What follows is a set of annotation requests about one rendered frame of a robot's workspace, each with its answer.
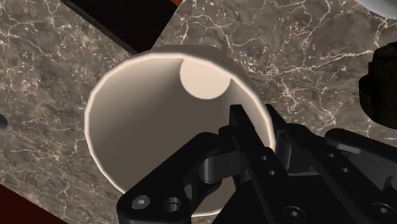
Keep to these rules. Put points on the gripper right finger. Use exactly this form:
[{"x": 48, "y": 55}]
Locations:
[{"x": 347, "y": 186}]

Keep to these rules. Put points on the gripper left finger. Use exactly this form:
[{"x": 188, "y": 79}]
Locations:
[{"x": 161, "y": 186}]

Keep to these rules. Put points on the beige cup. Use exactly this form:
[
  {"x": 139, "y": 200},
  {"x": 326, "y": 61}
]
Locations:
[{"x": 139, "y": 124}]

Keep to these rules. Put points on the dark brown lumpy figure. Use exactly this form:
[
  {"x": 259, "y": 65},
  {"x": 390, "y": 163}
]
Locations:
[{"x": 381, "y": 90}]

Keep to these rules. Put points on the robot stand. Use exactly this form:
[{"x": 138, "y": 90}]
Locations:
[{"x": 124, "y": 21}]

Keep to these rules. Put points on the dark grey round object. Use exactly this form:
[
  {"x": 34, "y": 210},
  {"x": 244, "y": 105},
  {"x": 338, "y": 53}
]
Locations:
[{"x": 2, "y": 122}]

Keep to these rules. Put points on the white round object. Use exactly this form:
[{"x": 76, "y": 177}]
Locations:
[{"x": 381, "y": 6}]

